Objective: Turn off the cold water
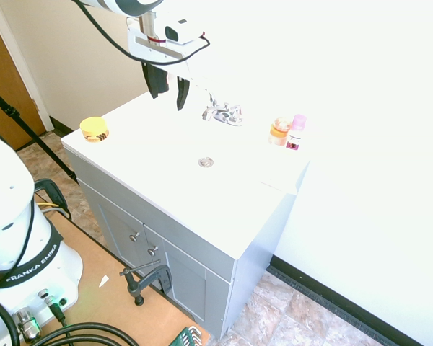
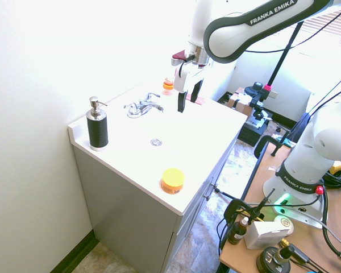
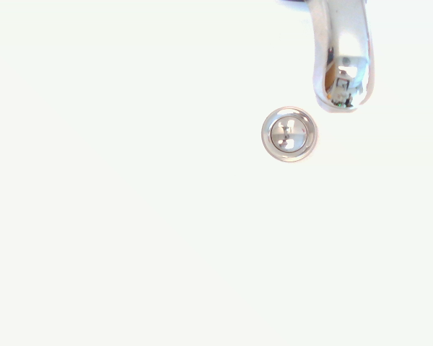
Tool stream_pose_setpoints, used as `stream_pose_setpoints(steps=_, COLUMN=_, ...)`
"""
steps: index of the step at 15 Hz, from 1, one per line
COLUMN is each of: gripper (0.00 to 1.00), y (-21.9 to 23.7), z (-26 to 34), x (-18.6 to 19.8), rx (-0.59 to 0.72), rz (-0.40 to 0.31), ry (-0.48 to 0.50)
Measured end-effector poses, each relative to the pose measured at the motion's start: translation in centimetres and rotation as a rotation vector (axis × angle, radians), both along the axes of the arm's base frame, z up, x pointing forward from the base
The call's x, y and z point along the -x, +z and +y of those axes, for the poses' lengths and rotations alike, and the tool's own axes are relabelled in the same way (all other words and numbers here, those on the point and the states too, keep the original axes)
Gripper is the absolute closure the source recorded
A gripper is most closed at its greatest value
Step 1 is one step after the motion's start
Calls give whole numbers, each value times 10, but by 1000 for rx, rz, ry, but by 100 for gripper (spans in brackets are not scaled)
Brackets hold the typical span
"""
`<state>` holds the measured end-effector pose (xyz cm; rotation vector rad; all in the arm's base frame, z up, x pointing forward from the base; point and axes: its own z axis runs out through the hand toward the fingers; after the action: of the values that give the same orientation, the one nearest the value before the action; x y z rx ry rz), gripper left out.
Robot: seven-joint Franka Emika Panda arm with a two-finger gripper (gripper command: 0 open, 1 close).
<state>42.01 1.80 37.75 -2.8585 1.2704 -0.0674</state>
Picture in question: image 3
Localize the chrome faucet spout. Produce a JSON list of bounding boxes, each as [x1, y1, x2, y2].
[[278, 0, 375, 114]]

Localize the chrome sink drain plug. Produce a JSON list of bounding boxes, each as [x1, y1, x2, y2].
[[261, 106, 318, 163]]

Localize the white ceramic sink basin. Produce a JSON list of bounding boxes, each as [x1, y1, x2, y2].
[[0, 0, 433, 346]]

